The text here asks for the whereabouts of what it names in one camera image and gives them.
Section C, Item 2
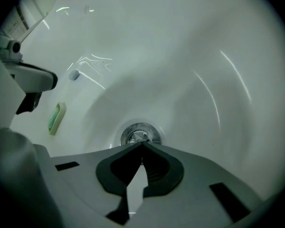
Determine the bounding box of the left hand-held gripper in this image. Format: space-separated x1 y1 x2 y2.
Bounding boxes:
0 39 58 128

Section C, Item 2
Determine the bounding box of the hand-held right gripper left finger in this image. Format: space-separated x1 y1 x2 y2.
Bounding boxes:
49 141 143 228

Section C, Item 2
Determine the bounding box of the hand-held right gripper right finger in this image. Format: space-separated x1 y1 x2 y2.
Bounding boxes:
137 141 264 228

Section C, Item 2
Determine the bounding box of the white oval bathtub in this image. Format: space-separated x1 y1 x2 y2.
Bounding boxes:
0 0 285 215

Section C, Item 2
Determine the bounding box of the round overflow cap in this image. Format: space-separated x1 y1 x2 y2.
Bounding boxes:
68 69 81 81

